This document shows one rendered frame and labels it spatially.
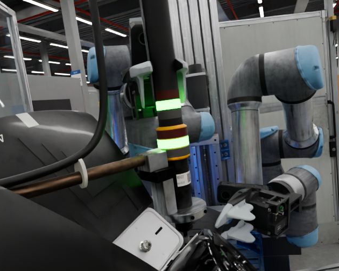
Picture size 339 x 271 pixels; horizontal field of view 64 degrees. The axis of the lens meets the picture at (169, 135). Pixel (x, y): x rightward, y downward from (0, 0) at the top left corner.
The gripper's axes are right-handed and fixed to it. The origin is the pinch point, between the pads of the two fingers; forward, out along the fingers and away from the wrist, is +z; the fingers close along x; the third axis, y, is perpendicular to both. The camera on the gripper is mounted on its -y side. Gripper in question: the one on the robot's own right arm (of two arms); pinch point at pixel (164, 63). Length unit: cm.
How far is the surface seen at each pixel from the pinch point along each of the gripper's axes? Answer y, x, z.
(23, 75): -23, 47, -138
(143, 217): 19.0, 5.8, 1.7
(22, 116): 4.2, 19.7, -8.4
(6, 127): 5.5, 21.3, -5.7
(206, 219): 28.8, -8.0, -14.2
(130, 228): 19.6, 7.7, 2.7
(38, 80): -57, 88, -413
